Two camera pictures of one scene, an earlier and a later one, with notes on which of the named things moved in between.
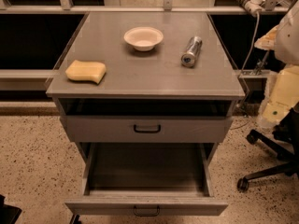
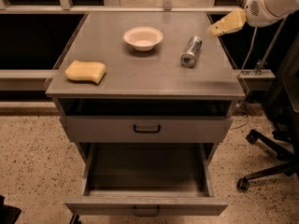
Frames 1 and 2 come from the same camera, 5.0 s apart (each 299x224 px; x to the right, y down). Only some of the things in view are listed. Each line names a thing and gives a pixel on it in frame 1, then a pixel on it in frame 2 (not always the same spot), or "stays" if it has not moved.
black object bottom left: x=8 y=214 stays
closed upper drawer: x=148 y=129 stays
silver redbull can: x=188 y=60 stays
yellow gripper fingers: x=268 y=41 → x=232 y=21
